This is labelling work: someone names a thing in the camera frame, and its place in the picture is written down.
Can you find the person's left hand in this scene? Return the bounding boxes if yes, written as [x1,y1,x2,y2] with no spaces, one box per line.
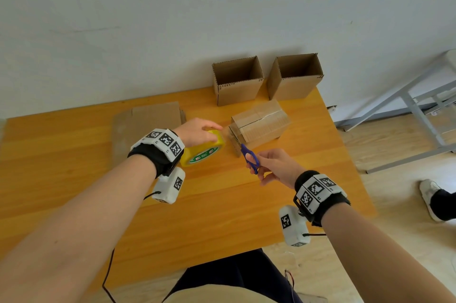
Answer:
[173,117,224,149]

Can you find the person's right hand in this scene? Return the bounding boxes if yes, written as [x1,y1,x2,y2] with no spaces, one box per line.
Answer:
[246,148,308,190]

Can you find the yellow tape roll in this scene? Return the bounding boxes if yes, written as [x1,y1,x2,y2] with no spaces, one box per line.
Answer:
[180,129,226,167]

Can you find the blue-handled scissors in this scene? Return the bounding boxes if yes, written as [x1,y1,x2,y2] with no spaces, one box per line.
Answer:
[240,144,261,175]

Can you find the brown cardboard paper box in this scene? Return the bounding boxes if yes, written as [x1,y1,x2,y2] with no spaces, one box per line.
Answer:
[212,55,265,107]
[266,52,325,101]
[228,99,292,157]

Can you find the stack of cardboard boxes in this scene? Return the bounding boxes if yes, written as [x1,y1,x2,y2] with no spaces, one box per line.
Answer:
[111,101,188,166]

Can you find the person's left forearm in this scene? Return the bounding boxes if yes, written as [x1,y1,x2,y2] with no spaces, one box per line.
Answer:
[0,154,157,303]

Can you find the person's right forearm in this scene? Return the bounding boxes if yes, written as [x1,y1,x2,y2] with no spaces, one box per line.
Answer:
[320,202,456,303]

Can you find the person's dark and beige clothing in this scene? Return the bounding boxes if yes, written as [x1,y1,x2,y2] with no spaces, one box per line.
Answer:
[162,189,456,303]

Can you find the black left wristband with markers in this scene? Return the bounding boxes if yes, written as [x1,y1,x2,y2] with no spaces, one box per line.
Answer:
[127,128,186,179]

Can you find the black wristband with markers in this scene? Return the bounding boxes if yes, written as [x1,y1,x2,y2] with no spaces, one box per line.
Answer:
[293,170,352,228]
[127,128,186,179]

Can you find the black right wristband with markers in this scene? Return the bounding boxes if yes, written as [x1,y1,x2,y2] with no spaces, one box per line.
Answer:
[293,170,352,228]

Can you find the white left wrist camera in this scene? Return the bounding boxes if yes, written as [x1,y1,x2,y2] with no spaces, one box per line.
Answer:
[152,166,186,205]

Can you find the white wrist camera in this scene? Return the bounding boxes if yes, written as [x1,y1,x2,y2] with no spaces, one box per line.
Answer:
[152,166,186,205]
[278,205,311,247]

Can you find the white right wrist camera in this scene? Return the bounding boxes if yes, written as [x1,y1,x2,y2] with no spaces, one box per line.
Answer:
[278,205,311,247]

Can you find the thin dark cord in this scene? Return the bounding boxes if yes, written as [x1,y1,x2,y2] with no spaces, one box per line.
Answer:
[284,270,297,303]

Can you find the grey metal table frame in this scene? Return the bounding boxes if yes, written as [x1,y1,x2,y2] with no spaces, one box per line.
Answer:
[334,49,456,174]

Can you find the black left camera cable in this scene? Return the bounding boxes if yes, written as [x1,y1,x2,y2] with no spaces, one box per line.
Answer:
[102,191,162,303]

